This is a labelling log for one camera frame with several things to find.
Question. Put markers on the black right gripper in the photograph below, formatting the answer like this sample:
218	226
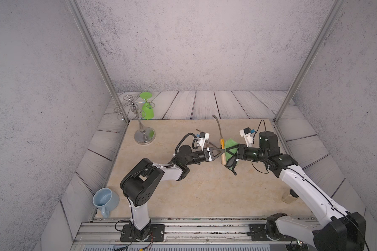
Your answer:
241	152

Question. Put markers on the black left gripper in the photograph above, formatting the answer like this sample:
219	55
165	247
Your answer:
208	155

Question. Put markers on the green fluffy rag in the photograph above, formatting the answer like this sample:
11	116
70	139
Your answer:
229	143

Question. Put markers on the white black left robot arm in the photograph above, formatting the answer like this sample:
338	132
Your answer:
140	183

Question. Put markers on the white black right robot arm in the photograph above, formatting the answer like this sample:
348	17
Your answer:
338	230

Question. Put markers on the chrome glass rack stand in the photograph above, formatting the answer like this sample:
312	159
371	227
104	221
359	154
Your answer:
144	135

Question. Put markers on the small glass jar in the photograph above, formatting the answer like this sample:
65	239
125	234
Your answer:
290	196

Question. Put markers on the light blue mug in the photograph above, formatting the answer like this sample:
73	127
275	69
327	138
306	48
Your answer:
106	200

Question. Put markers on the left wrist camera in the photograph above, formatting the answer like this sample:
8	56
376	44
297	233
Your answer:
202	139

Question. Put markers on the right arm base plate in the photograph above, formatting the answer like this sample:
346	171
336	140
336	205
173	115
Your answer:
258	232

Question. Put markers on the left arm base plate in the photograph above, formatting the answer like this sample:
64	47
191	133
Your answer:
152	232

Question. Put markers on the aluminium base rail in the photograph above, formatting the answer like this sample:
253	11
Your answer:
182	234

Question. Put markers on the aluminium frame post right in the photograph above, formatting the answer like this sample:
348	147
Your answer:
317	43

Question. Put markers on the aluminium frame post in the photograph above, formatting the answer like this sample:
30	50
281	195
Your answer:
82	25
317	43

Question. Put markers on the aluminium frame post left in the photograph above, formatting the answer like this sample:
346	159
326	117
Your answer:
82	25

